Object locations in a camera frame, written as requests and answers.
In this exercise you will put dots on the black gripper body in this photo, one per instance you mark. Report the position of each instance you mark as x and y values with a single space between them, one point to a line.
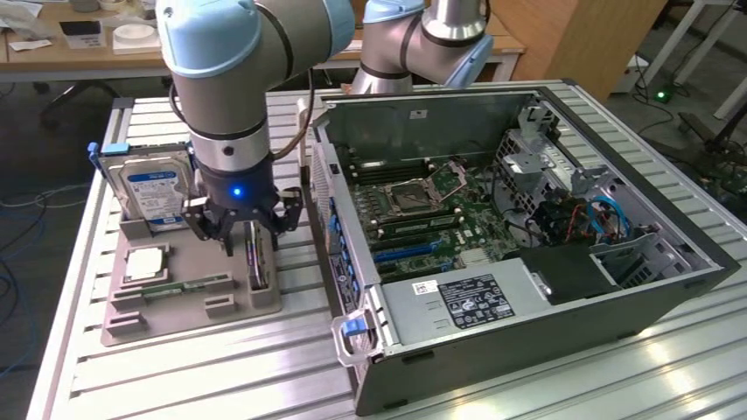
236 192

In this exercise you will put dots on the graphics card with fan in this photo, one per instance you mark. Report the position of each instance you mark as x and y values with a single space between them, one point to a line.
258 271

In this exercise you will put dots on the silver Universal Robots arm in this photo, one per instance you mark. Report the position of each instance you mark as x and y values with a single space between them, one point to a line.
221 87

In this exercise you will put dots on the hard disk in blue caddy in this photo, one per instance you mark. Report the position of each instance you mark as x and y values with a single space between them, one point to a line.
148 192

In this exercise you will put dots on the grey parts rack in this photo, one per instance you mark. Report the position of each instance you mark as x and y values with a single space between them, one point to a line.
186 271

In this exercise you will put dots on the silver CPU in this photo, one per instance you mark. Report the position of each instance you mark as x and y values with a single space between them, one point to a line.
144 264

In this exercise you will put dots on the green RAM stick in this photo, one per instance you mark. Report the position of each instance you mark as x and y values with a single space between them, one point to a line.
174 289

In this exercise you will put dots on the CPU socket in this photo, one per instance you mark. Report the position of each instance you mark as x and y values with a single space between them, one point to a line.
410 195

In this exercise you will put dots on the blue expansion slot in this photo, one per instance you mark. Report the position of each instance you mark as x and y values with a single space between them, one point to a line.
405 254

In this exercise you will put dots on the metal socket cover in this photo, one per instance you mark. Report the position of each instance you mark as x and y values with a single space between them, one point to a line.
448 175

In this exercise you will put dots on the grey power supply unit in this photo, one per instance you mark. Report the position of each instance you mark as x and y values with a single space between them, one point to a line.
408 315

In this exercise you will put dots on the green motherboard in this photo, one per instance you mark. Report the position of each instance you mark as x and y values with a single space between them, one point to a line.
472 219

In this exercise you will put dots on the white box with tape roll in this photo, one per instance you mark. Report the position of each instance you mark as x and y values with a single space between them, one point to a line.
134 38

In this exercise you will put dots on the metal disk bay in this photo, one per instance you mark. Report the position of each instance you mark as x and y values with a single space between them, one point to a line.
528 175

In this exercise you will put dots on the wooden desk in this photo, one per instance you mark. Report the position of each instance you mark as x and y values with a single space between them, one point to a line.
58 59

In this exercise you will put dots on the white box with black top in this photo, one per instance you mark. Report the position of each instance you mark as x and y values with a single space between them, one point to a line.
81 35

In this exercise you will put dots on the white paper tag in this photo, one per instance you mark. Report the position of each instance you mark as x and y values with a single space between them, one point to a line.
29 44

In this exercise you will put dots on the black plastic shroud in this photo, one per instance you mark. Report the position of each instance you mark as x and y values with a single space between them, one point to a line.
565 271

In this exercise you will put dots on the open black PC case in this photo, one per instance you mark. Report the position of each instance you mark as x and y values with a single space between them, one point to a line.
525 350

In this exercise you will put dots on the wooden cabinet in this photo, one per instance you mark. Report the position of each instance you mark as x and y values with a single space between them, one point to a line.
595 44

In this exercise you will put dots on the device with green light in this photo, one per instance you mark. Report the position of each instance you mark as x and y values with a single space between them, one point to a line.
661 95

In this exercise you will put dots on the white table frame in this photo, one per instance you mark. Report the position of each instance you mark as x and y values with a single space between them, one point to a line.
688 39

